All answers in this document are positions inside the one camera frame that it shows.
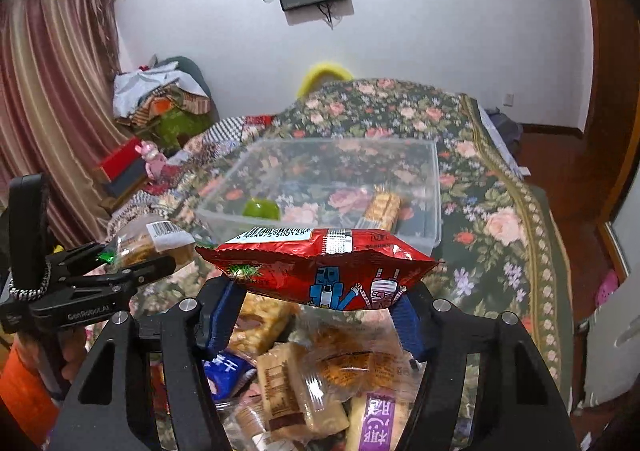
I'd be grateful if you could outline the clear bag bread with barcode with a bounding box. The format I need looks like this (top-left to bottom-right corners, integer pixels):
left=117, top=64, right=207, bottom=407
left=98, top=214, right=195, bottom=271

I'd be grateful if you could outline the blue chip bag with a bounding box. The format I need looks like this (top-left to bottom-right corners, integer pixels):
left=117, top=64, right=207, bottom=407
left=203, top=350, right=256, bottom=401

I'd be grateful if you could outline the purple label cracker pack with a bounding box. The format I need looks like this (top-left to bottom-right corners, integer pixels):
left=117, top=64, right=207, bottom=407
left=345, top=393, right=411, bottom=451

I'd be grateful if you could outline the green jelly cup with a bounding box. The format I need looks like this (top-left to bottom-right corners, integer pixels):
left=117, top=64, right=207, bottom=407
left=242, top=197, right=281, bottom=220

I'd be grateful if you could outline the brown label cake bar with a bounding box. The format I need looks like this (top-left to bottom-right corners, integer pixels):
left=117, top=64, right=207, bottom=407
left=256, top=343, right=349, bottom=443

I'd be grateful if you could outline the red snack bag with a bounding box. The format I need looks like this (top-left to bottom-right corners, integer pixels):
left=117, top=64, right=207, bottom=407
left=196, top=227, right=438, bottom=311

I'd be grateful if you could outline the orange wafer biscuit pack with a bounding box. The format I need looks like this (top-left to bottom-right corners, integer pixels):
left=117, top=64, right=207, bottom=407
left=356, top=186, right=402, bottom=232

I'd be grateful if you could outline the long green label biscuit pack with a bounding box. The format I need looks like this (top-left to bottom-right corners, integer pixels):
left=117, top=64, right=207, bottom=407
left=224, top=396, right=296, bottom=451

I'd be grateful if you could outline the left hand holding gripper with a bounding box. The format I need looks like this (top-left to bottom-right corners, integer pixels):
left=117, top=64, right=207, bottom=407
left=14, top=324, right=94, bottom=384

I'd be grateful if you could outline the white suitcase with stickers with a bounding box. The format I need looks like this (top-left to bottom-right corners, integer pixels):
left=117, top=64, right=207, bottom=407
left=584, top=268, right=640, bottom=408

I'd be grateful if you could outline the patchwork quilt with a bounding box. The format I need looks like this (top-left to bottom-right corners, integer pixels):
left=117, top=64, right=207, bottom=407
left=106, top=115, right=274, bottom=239

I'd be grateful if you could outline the pink plush toy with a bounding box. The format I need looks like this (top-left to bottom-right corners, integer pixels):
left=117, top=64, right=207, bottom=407
left=134, top=140, right=167, bottom=180

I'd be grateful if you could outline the red box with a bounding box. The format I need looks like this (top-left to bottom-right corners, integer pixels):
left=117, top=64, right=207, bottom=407
left=94, top=137, right=142, bottom=183

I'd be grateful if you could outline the golden bread bun pack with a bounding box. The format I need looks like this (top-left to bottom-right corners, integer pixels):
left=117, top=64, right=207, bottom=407
left=227, top=293, right=298, bottom=360

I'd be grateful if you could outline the floral bedspread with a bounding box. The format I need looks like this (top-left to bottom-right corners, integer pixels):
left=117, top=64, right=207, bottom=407
left=84, top=77, right=574, bottom=451

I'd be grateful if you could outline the striped red gold curtain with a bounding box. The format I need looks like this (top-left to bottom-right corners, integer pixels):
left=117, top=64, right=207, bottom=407
left=1, top=0, right=126, bottom=246

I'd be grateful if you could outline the clear wrapped pastry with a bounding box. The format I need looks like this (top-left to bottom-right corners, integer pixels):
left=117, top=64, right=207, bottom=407
left=292, top=307, right=422, bottom=410

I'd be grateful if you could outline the pile of clothes on chair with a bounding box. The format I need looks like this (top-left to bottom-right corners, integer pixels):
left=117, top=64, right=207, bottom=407
left=113, top=55, right=219, bottom=154

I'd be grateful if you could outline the clear plastic storage bin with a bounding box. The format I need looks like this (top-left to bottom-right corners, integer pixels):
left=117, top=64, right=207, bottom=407
left=195, top=138, right=442, bottom=254

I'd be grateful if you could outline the grey backpack on floor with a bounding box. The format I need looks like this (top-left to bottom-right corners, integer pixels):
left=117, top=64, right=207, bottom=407
left=487, top=108, right=523, bottom=156

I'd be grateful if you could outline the yellow curved headboard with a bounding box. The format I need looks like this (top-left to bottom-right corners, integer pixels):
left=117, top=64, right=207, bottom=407
left=296, top=62, right=354, bottom=99

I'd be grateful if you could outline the wooden door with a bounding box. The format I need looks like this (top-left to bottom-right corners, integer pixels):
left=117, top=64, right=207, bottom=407
left=585, top=0, right=639, bottom=233

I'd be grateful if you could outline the wall power socket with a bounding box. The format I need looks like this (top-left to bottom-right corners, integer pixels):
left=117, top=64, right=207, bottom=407
left=503, top=93, right=514, bottom=107

